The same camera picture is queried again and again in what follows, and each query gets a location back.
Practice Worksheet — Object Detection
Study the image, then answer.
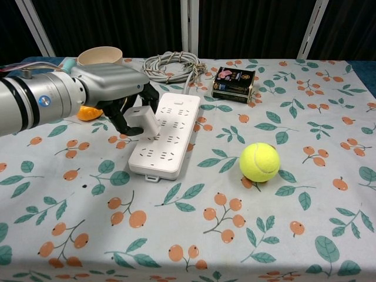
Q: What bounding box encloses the yellow tennis ball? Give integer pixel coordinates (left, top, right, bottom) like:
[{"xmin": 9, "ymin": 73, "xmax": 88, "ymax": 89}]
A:
[{"xmin": 239, "ymin": 142, "xmax": 280, "ymax": 183}]

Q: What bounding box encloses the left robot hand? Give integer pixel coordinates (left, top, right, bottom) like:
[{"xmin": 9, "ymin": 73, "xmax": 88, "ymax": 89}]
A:
[{"xmin": 70, "ymin": 63, "xmax": 161, "ymax": 137}]

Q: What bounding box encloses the white charger cube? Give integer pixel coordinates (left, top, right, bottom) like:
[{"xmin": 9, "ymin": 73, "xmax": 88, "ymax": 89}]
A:
[{"xmin": 123, "ymin": 107, "xmax": 161, "ymax": 139}]

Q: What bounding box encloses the orange tape measure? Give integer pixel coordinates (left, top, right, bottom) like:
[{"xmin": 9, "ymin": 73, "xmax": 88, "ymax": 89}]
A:
[{"xmin": 76, "ymin": 105, "xmax": 104, "ymax": 122}]

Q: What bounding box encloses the beige bowl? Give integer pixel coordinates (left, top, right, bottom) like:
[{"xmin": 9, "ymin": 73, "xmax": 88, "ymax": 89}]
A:
[{"xmin": 77, "ymin": 46, "xmax": 123, "ymax": 67}]

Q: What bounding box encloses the black food tin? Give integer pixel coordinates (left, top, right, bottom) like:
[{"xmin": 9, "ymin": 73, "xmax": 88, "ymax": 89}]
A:
[{"xmin": 211, "ymin": 66, "xmax": 257, "ymax": 106}]

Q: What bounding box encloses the white power strip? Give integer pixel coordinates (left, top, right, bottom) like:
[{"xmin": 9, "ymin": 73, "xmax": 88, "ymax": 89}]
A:
[{"xmin": 127, "ymin": 92, "xmax": 202, "ymax": 182}]

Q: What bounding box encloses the grey cable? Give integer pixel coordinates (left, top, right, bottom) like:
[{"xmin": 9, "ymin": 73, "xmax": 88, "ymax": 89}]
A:
[{"xmin": 142, "ymin": 51, "xmax": 206, "ymax": 95}]

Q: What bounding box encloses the floral tablecloth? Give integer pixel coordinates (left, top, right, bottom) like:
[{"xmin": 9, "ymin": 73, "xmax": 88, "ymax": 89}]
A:
[{"xmin": 0, "ymin": 57, "xmax": 376, "ymax": 282}]

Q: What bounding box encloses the white frame post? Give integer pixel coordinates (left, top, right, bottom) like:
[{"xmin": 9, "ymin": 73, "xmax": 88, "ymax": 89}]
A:
[
  {"xmin": 179, "ymin": 0, "xmax": 200, "ymax": 56},
  {"xmin": 14, "ymin": 0, "xmax": 56, "ymax": 57},
  {"xmin": 296, "ymin": 0, "xmax": 330, "ymax": 61}
]

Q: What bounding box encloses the black curtain panel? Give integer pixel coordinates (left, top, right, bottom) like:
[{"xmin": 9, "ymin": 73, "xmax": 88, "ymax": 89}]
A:
[
  {"xmin": 198, "ymin": 0, "xmax": 321, "ymax": 59},
  {"xmin": 0, "ymin": 0, "xmax": 45, "ymax": 67},
  {"xmin": 308, "ymin": 0, "xmax": 376, "ymax": 61},
  {"xmin": 32, "ymin": 0, "xmax": 183, "ymax": 56}
]

